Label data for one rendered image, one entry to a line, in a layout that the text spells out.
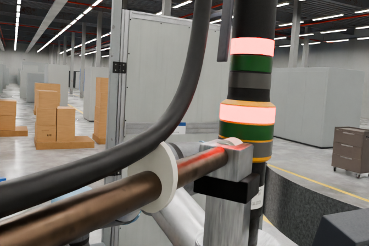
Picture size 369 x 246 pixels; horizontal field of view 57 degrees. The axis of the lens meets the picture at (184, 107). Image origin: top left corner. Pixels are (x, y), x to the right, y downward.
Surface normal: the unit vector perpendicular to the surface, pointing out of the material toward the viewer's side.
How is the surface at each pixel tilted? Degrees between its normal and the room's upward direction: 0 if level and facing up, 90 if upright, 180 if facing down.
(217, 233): 90
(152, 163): 90
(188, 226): 48
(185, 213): 32
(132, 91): 90
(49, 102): 90
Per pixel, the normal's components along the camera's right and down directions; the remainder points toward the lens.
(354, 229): 0.18, -0.94
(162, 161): -0.47, 0.04
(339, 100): 0.45, 0.09
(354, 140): -0.87, -0.02
